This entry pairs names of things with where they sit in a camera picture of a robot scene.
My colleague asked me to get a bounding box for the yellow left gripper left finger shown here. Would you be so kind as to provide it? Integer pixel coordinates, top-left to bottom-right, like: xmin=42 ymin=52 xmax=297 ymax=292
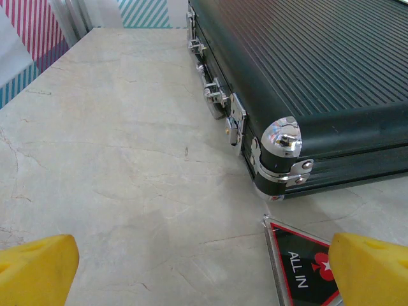
xmin=0 ymin=234 xmax=80 ymax=306

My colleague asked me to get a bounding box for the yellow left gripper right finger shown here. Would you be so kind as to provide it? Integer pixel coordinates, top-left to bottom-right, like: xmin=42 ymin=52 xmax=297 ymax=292
xmin=328 ymin=232 xmax=408 ymax=306

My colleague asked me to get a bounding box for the black red triangular token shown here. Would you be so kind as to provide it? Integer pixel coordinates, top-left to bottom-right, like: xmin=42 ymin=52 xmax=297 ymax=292
xmin=261 ymin=214 xmax=344 ymax=306

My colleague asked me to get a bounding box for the black ribbed metal-cornered case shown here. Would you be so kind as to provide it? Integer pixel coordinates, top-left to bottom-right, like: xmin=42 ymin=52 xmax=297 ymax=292
xmin=186 ymin=0 xmax=408 ymax=202

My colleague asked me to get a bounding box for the aluminium frame post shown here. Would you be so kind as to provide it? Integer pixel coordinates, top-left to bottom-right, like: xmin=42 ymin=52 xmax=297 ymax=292
xmin=49 ymin=0 xmax=95 ymax=44

